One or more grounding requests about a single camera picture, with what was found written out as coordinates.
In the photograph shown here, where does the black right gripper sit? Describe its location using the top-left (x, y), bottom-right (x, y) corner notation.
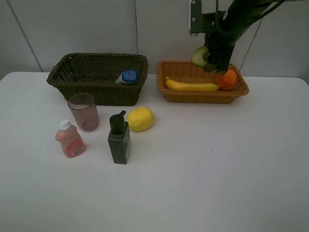
top-left (204, 32), bottom-right (238, 74)

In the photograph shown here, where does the halved avocado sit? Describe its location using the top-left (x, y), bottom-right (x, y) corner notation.
top-left (191, 46), bottom-right (209, 67)

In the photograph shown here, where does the orange tangerine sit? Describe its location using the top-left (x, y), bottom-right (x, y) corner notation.
top-left (216, 69), bottom-right (237, 91)

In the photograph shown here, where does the yellow banana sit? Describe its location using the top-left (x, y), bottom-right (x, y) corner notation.
top-left (166, 76), bottom-right (219, 91)

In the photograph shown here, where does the white bottle blue cap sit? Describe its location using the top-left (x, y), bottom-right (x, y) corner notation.
top-left (115, 70), bottom-right (139, 84)

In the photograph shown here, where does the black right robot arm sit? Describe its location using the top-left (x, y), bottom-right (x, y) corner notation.
top-left (203, 0), bottom-right (284, 74)

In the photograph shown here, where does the orange wicker basket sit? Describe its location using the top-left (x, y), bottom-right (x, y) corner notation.
top-left (157, 61), bottom-right (249, 104)

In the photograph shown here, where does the yellow lemon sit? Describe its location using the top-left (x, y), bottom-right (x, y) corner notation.
top-left (127, 107), bottom-right (155, 132)

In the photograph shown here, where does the dark brown wicker basket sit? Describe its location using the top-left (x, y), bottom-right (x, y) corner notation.
top-left (46, 53), bottom-right (148, 106)

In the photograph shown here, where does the dark green pump bottle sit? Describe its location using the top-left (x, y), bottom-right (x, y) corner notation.
top-left (108, 110), bottom-right (131, 164)

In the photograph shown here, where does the translucent pink plastic cup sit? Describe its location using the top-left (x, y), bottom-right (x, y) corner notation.
top-left (68, 93), bottom-right (99, 131)

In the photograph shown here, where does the pink bottle white cap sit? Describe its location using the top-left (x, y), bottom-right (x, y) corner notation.
top-left (55, 119), bottom-right (86, 158)

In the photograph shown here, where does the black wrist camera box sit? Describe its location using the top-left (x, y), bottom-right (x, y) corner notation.
top-left (188, 0), bottom-right (225, 37)

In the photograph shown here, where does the black cable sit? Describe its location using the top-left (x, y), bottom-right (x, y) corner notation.
top-left (212, 0), bottom-right (285, 37)

